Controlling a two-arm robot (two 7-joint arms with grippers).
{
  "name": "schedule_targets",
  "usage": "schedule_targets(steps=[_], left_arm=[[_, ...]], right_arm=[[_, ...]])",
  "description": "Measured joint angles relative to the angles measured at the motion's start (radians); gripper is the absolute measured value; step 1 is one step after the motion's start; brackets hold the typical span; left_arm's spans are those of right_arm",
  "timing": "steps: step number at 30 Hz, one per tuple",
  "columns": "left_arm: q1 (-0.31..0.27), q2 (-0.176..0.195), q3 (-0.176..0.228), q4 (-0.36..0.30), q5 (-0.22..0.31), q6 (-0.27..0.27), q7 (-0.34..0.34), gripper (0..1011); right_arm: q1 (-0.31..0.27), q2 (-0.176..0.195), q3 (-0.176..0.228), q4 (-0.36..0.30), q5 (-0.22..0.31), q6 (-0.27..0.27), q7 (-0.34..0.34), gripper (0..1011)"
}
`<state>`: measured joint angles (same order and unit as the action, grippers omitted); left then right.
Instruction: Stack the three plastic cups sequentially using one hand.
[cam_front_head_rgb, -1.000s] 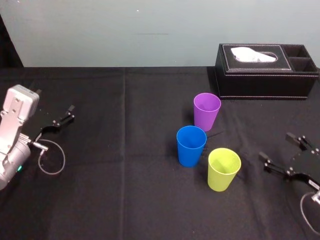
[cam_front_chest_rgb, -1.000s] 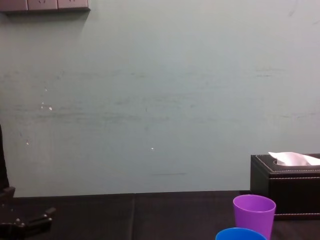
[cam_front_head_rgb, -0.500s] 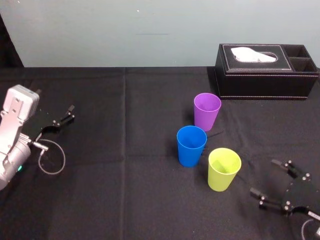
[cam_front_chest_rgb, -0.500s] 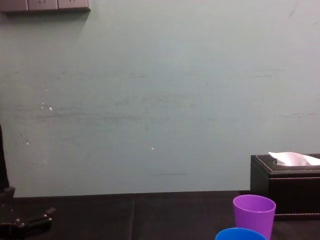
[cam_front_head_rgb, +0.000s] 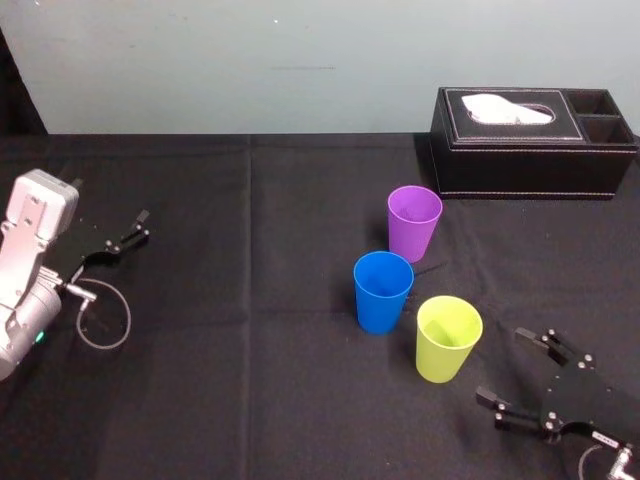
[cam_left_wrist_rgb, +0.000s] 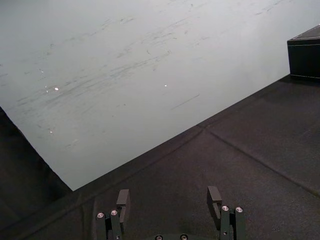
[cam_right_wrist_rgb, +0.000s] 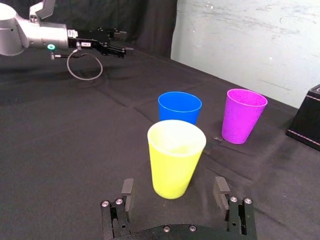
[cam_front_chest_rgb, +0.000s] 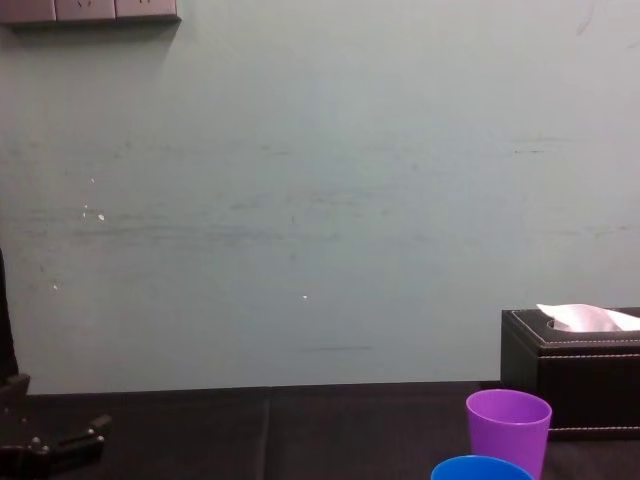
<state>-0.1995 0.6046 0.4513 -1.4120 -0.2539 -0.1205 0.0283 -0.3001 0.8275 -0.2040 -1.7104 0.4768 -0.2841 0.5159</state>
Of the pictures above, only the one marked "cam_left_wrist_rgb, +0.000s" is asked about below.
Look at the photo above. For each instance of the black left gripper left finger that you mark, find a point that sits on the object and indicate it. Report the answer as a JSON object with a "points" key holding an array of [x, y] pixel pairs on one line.
{"points": [[122, 207]]}

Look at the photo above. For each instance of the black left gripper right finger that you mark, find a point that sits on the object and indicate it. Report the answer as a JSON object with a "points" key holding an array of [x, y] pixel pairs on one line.
{"points": [[220, 212]]}

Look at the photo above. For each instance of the black table cloth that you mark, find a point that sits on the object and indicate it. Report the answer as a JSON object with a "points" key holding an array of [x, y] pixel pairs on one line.
{"points": [[200, 180]]}

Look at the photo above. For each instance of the black box with white stitching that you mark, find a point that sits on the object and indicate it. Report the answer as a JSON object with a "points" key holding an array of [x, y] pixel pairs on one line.
{"points": [[305, 55]]}

